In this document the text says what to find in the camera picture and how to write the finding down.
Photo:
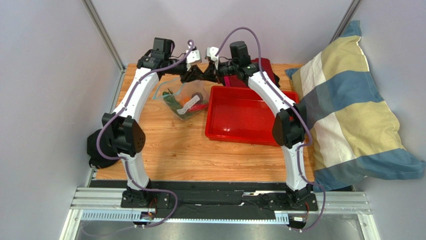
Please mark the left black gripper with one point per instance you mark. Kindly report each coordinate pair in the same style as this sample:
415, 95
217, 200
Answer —
194, 74

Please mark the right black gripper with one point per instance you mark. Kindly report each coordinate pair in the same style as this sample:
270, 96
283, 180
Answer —
215, 71

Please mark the orange fruit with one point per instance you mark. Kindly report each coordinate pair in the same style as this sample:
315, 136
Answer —
184, 100

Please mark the clear zip top bag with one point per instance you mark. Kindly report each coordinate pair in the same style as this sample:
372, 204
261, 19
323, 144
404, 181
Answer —
183, 89

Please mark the green cucumber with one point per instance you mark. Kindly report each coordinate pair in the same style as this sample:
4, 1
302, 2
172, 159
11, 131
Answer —
172, 103

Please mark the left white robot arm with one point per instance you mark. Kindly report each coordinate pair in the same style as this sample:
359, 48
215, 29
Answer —
121, 137

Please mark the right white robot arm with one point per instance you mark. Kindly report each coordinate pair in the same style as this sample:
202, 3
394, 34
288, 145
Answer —
289, 128

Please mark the red plastic tray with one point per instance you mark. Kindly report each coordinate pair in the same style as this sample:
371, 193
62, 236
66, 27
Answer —
239, 115

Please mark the black cap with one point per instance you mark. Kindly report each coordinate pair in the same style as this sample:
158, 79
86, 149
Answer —
96, 160

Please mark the striped blue yellow pillow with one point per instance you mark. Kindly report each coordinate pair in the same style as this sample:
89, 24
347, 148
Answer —
354, 132

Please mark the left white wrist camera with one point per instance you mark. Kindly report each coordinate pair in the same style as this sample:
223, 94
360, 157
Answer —
193, 58

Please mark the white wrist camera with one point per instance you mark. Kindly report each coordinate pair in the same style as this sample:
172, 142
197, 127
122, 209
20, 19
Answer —
211, 54
193, 58

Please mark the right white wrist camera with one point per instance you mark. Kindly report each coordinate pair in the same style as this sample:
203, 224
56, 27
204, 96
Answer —
211, 54

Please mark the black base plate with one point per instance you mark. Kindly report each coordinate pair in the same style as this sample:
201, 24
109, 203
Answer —
221, 201

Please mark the aluminium rail frame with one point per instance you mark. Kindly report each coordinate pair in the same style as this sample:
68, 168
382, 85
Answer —
97, 204

